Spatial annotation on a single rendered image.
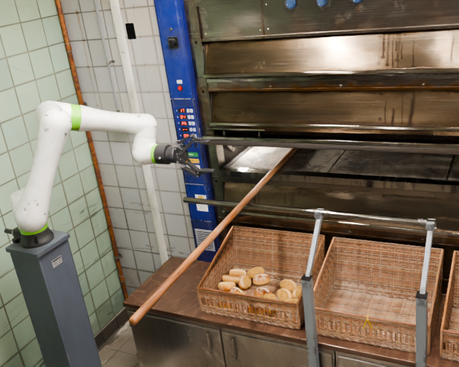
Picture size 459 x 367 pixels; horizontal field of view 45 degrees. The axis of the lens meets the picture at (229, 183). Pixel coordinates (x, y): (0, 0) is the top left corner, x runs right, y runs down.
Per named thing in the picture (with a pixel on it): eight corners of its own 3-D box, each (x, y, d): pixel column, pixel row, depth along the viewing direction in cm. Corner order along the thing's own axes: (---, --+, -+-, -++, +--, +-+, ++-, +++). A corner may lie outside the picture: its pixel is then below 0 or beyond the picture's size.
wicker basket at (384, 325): (334, 279, 304) (331, 235, 294) (444, 295, 279) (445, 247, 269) (306, 334, 265) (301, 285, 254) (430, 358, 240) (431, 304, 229)
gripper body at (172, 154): (172, 143, 254) (190, 143, 250) (175, 160, 257) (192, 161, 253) (164, 148, 248) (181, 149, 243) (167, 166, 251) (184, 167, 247)
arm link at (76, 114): (36, 130, 232) (38, 102, 229) (32, 124, 243) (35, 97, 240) (79, 135, 240) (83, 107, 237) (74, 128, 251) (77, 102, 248)
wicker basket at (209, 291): (237, 265, 331) (231, 223, 321) (329, 277, 306) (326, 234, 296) (198, 312, 292) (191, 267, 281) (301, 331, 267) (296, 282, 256)
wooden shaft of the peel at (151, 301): (135, 327, 188) (134, 320, 186) (128, 325, 189) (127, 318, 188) (299, 149, 327) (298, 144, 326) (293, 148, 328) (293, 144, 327)
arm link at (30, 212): (12, 234, 224) (45, 107, 215) (9, 220, 238) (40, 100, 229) (45, 239, 230) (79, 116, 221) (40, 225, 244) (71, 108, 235)
